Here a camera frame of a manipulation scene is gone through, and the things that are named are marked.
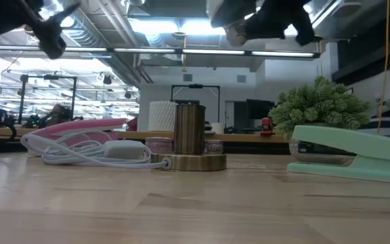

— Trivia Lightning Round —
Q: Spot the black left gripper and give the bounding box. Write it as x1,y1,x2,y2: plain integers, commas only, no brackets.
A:
0,0,81,60

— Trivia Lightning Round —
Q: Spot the brass lamp socket base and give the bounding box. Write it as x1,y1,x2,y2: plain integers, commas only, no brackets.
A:
150,104,228,171

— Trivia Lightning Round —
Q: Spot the green plant in glass pot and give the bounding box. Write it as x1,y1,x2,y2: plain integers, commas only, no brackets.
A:
268,76,372,166

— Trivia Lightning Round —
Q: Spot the person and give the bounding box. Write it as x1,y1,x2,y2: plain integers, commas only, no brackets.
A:
47,104,71,127

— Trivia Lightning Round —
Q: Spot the black monitor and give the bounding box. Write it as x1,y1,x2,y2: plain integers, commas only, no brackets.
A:
245,98,276,120

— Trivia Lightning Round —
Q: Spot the pink stapler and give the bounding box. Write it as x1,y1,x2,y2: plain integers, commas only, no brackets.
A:
27,117,128,157

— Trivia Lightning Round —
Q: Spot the light wooden desk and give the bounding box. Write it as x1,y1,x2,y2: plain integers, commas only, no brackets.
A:
0,125,288,144

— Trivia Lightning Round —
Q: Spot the mint green stapler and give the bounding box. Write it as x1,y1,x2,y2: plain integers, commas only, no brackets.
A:
286,124,390,186

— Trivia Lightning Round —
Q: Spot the white textured pen holder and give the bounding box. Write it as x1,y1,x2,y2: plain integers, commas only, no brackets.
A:
148,100,177,132

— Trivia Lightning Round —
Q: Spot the lilac glitter tape roll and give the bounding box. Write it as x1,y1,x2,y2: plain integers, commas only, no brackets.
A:
145,136,175,154

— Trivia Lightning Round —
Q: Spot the black background gantry frame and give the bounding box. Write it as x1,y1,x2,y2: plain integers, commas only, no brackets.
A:
171,83,221,123
18,73,79,125

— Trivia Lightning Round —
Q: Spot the yellow cable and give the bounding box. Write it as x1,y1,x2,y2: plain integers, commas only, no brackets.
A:
376,0,390,135

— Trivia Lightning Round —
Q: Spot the white lamp cable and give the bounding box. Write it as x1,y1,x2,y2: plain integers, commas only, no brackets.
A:
20,130,173,169

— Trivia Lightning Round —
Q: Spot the white inline cable switch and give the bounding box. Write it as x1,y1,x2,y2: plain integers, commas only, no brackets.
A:
103,140,148,160

